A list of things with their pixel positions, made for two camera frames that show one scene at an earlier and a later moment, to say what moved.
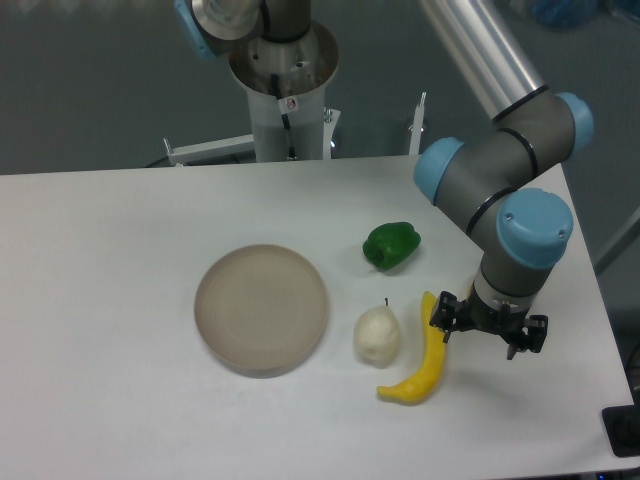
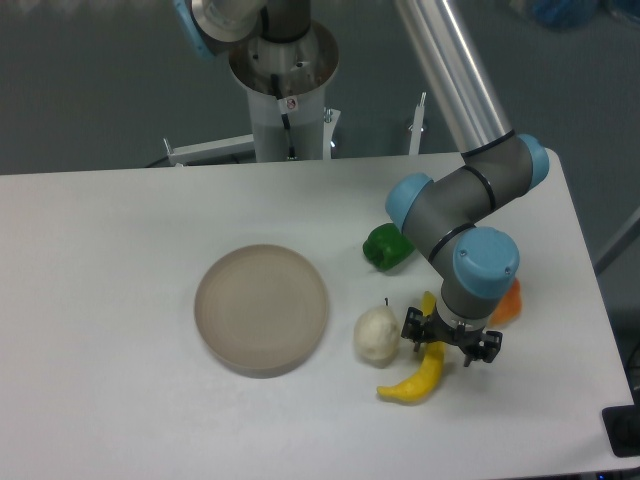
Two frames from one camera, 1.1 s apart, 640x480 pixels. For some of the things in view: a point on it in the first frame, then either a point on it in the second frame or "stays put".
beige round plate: x=261 y=310 stays put
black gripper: x=472 y=314 to x=417 y=326
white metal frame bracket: x=208 y=150 stays put
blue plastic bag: x=565 y=14 stays put
